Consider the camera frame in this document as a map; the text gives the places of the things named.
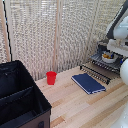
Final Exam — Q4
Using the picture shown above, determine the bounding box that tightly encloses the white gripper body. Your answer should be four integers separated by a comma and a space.
106, 38, 128, 58

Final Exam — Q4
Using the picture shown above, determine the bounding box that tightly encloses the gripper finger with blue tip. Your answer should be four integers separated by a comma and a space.
109, 52, 116, 60

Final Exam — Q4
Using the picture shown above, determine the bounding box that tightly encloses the yellow food piece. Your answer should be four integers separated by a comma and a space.
106, 54, 112, 60
102, 53, 109, 60

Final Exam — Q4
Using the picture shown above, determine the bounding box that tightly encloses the white oval bowl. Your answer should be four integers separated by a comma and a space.
101, 52, 119, 65

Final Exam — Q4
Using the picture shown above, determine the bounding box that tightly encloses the dark blue book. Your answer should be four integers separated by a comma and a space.
70, 72, 107, 96

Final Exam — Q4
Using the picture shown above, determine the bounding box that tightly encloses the bamboo screen panel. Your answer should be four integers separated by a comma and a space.
5, 0, 57, 81
59, 0, 128, 73

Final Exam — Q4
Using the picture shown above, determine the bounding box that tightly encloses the red plastic cup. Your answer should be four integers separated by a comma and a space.
45, 70, 58, 86

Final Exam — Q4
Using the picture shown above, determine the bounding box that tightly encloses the black fabric storage box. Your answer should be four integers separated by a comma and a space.
0, 59, 53, 128

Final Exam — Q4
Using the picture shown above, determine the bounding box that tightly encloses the thin black pole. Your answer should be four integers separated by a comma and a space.
2, 0, 13, 63

